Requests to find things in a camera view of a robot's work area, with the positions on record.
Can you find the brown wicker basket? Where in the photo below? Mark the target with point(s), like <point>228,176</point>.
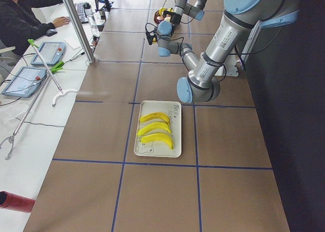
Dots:
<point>158,16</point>

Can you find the black keyboard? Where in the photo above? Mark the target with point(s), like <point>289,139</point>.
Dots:
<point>81,13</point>

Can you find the aluminium frame post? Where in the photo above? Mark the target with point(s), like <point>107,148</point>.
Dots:
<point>79,30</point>

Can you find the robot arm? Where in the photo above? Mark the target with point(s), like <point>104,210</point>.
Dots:
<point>181,7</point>
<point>239,18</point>

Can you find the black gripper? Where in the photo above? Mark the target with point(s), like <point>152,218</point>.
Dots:
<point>174,18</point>
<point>153,35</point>

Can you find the seated person in black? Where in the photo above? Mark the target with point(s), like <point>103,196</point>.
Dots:
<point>19,23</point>

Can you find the yellow banana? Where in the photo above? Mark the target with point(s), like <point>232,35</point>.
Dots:
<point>153,39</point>
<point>155,115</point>

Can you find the red fire extinguisher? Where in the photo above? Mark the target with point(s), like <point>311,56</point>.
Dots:
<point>16,202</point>

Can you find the clear water bottle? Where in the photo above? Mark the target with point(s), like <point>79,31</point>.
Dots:
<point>90,16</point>

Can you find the teach pendant far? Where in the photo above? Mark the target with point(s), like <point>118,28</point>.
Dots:
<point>52,52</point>

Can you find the teach pendant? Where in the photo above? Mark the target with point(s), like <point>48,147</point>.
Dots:
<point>25,82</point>
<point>52,52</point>

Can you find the white rectangular bear tray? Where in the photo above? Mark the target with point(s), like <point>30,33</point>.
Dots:
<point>159,148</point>

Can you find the teach pendant near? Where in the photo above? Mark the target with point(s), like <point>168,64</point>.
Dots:
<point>25,82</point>

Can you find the yellow banana moved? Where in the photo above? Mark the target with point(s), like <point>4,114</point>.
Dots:
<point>158,137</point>
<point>154,126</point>

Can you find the long metal grabber tool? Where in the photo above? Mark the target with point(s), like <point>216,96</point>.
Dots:
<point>61,92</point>

